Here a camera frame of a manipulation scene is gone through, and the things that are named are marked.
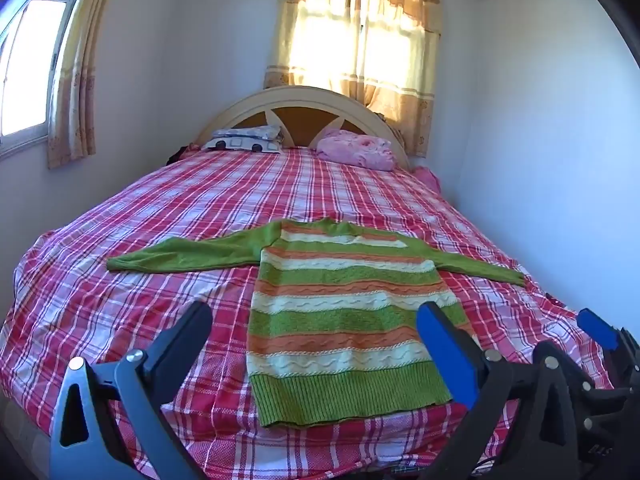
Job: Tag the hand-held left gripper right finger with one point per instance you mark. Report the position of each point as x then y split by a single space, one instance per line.
450 355

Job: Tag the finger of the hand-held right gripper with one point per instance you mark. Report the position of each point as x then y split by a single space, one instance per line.
597 327

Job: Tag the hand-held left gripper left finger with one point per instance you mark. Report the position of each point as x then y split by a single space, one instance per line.
184 336

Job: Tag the green orange striped knit sweater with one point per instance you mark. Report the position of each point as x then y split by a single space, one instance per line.
340 320

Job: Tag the red plaid bed sheet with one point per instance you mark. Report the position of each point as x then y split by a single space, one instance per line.
150 210

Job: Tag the small pink pillow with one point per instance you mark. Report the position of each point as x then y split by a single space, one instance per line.
427 177

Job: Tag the dark item beside headboard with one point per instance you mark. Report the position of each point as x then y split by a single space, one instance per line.
180 154

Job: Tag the car print pillow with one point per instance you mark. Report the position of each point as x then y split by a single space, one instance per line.
242 139

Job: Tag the pink floral pillow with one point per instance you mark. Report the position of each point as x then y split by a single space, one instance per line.
357 150

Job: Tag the cream wooden headboard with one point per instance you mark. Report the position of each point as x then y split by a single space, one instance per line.
300 95

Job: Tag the orange headboard window curtain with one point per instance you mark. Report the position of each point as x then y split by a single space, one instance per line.
400 90

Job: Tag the orange side window curtain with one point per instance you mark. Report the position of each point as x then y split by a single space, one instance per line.
75 85

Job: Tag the sliding side window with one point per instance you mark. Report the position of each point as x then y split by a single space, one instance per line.
30 70

